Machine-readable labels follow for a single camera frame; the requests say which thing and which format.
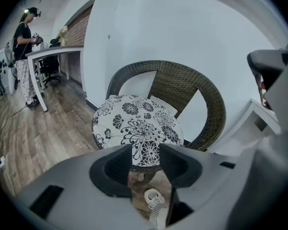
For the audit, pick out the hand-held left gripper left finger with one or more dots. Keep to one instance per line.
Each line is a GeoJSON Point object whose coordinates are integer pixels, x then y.
{"type": "Point", "coordinates": [110, 171]}

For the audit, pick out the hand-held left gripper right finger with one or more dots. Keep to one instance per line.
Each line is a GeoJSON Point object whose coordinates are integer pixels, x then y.
{"type": "Point", "coordinates": [182, 169]}

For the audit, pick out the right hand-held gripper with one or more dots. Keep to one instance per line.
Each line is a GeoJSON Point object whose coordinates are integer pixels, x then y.
{"type": "Point", "coordinates": [286, 97]}

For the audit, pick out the black-and-white floral cushion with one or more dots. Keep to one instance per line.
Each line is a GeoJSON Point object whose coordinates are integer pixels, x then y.
{"type": "Point", "coordinates": [139, 123]}

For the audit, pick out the brown wicker chair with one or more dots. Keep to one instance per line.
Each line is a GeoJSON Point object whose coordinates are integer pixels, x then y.
{"type": "Point", "coordinates": [177, 80]}

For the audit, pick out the black office chair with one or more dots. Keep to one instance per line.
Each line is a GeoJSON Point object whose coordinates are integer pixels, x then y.
{"type": "Point", "coordinates": [50, 66]}

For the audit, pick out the white side table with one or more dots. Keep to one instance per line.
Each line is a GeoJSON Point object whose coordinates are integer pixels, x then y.
{"type": "Point", "coordinates": [266, 115]}

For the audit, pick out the white power strip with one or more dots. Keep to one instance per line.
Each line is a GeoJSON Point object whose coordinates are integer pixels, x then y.
{"type": "Point", "coordinates": [1, 162]}

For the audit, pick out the white desk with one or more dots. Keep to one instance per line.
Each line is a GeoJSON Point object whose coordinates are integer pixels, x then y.
{"type": "Point", "coordinates": [55, 50]}

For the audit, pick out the beige plush decoration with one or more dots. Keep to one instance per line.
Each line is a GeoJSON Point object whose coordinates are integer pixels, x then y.
{"type": "Point", "coordinates": [63, 33]}

